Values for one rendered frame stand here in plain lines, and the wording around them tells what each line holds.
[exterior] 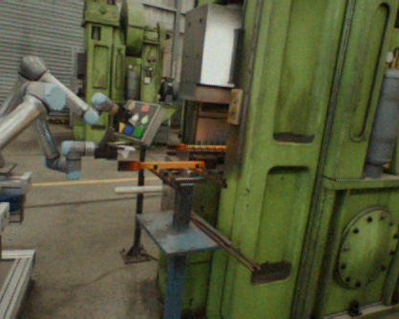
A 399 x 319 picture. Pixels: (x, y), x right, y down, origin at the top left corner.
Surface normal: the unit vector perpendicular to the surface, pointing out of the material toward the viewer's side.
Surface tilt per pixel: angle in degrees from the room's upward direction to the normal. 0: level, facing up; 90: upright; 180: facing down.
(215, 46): 90
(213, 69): 90
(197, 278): 90
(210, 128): 90
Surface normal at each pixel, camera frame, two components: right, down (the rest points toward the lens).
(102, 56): 0.41, 0.22
